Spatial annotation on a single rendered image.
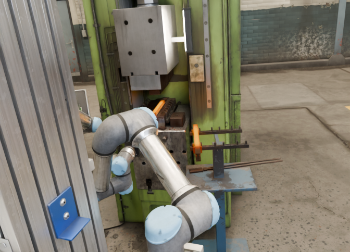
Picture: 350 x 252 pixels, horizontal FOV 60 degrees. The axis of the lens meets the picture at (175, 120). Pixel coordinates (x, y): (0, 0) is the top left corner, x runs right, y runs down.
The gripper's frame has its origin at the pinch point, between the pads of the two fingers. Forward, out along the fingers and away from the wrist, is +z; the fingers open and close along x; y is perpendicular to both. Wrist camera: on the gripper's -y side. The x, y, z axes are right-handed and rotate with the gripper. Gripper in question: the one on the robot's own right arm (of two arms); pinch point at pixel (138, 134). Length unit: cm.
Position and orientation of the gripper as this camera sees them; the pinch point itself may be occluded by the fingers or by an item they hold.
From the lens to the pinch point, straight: 170.4
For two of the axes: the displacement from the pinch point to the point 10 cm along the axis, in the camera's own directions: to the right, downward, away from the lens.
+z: 1.8, -3.6, 9.2
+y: 0.8, 9.3, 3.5
